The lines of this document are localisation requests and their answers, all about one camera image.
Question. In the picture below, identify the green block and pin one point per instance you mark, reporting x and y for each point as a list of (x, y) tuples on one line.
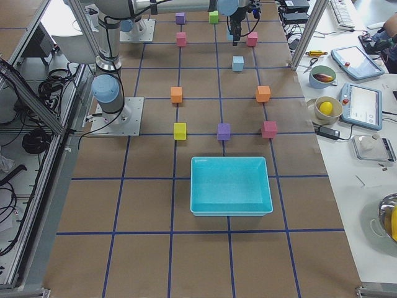
[(213, 17)]

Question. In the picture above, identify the orange block right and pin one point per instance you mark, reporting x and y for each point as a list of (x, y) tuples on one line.
[(263, 93)]

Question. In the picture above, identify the purple block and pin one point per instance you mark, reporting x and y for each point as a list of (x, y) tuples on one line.
[(223, 132), (180, 18)]

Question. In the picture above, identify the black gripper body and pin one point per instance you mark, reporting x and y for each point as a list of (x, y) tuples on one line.
[(234, 22)]

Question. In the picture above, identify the green bowl with fruit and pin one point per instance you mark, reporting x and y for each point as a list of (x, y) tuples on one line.
[(321, 77)]

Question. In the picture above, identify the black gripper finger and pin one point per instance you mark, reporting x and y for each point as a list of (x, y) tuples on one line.
[(236, 39)]

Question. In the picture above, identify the kitchen scale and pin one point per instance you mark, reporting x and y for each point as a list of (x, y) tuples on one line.
[(373, 148)]

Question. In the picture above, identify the pink block far left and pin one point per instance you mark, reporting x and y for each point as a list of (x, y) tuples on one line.
[(181, 39)]

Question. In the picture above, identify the upper teach pendant tablet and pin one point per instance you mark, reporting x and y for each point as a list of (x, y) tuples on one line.
[(356, 63)]

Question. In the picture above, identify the purple block far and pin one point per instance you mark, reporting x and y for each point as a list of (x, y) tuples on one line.
[(180, 18)]

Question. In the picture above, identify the purple block near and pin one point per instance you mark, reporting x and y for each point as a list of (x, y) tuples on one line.
[(223, 132)]

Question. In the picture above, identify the beige bowl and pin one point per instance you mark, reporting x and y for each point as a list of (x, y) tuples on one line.
[(327, 119)]

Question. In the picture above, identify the orange block left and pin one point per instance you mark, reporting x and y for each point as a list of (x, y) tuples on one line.
[(176, 94)]

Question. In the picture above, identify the white keyboard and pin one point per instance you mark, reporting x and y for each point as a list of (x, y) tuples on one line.
[(341, 14)]

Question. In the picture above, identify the turquoise plastic tray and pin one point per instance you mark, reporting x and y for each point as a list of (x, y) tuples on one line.
[(230, 186)]

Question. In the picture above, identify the light blue block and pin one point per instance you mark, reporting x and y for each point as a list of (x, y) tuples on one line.
[(238, 63), (229, 36)]

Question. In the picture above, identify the yellow block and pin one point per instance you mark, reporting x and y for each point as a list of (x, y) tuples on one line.
[(180, 131)]

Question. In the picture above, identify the black power adapter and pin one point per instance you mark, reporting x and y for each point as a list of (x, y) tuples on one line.
[(328, 133)]

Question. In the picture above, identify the pink block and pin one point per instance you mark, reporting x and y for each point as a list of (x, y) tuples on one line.
[(252, 39), (269, 129), (181, 39)]

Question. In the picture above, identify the pink block near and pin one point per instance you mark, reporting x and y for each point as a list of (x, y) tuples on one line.
[(269, 129)]

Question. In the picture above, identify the teach pendant tablet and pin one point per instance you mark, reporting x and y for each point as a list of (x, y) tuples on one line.
[(361, 106), (356, 63)]

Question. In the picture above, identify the steel bowl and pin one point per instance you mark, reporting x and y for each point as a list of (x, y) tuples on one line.
[(387, 215)]

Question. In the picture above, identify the scissors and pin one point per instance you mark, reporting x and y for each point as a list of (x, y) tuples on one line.
[(312, 62)]

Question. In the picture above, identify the lower teach pendant tablet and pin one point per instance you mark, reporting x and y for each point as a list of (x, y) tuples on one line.
[(361, 106)]

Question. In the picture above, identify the pink block far right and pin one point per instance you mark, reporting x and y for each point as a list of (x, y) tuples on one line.
[(252, 39)]

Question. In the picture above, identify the orange block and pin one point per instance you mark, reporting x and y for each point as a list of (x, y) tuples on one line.
[(176, 94), (263, 93)]

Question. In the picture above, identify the yellow lemon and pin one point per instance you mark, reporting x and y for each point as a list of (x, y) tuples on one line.
[(326, 108)]

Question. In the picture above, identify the aluminium frame post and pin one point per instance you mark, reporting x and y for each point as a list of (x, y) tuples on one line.
[(310, 27)]

